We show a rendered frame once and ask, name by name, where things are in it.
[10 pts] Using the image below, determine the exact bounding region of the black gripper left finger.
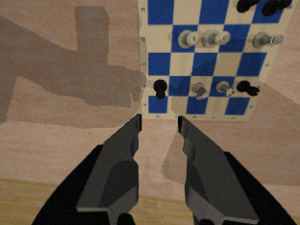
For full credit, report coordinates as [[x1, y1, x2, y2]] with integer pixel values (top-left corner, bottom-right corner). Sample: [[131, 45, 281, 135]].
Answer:
[[32, 113, 141, 225]]

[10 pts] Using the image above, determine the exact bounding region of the blue and cream chessboard with pieces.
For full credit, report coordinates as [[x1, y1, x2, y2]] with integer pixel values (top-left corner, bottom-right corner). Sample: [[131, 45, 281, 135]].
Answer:
[[137, 0, 298, 121]]

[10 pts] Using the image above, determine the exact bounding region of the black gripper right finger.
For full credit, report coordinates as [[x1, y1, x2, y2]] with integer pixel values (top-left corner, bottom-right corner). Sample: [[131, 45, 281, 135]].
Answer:
[[178, 115, 297, 225]]

